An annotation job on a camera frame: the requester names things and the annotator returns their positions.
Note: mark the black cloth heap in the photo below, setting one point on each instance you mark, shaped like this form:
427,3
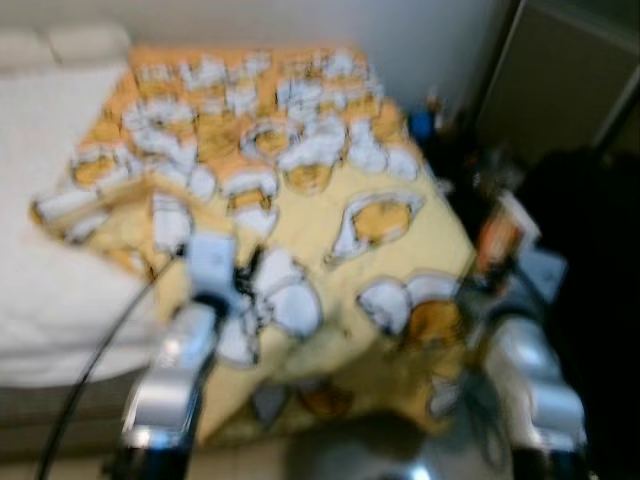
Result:
590,300

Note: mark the small blue container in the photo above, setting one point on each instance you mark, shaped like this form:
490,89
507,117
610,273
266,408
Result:
422,125

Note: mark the yellow cartoon print blanket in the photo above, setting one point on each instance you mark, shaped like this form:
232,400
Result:
330,200

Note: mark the beige bolster pillow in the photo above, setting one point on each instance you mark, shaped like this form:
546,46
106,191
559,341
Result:
85,45

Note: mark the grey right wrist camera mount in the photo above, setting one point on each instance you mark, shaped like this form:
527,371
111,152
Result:
540,275

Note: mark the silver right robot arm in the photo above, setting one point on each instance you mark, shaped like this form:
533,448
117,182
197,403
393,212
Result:
535,380

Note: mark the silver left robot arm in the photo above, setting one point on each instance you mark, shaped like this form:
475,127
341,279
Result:
170,390

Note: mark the dark grey wardrobe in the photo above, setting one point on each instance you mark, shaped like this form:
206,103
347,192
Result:
560,80

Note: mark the dark cluttered nightstand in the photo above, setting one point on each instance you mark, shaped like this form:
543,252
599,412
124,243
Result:
465,160

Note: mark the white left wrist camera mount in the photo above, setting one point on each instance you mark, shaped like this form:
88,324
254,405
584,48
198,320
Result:
210,262

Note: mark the silver robot torso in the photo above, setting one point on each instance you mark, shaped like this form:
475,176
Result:
380,450

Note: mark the white quilted mattress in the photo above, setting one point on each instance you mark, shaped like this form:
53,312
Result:
50,250

